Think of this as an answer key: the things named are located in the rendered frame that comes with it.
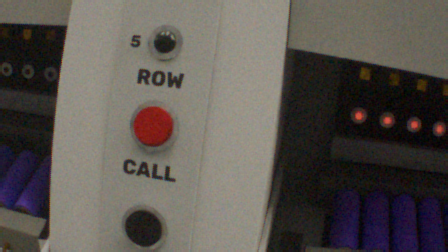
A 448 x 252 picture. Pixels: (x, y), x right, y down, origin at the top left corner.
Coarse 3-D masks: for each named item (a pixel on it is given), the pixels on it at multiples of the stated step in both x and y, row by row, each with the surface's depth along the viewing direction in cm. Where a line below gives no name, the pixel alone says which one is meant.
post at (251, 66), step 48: (96, 0) 29; (240, 0) 28; (288, 0) 28; (96, 48) 29; (240, 48) 28; (288, 48) 33; (96, 96) 29; (240, 96) 28; (288, 96) 43; (96, 144) 29; (240, 144) 29; (96, 192) 30; (240, 192) 29; (96, 240) 30; (192, 240) 29; (240, 240) 29
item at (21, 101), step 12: (0, 96) 47; (12, 96) 47; (24, 96) 47; (36, 96) 47; (48, 96) 46; (0, 108) 48; (12, 108) 47; (24, 108) 47; (36, 108) 47; (48, 108) 47; (48, 228) 35; (48, 240) 31
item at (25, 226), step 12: (0, 216) 36; (12, 216) 36; (24, 216) 36; (0, 228) 35; (12, 228) 35; (24, 228) 35; (36, 228) 35; (0, 240) 36; (12, 240) 35; (24, 240) 35; (36, 240) 35
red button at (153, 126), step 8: (144, 112) 28; (152, 112) 28; (160, 112) 28; (136, 120) 29; (144, 120) 28; (152, 120) 28; (160, 120) 28; (168, 120) 28; (136, 128) 28; (144, 128) 28; (152, 128) 28; (160, 128) 28; (168, 128) 28; (136, 136) 29; (144, 136) 28; (152, 136) 28; (160, 136) 28; (168, 136) 28; (144, 144) 29; (152, 144) 29; (160, 144) 29
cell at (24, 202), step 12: (48, 156) 43; (48, 168) 42; (36, 180) 40; (48, 180) 41; (24, 192) 39; (36, 192) 39; (48, 192) 41; (24, 204) 38; (36, 204) 39; (36, 216) 38
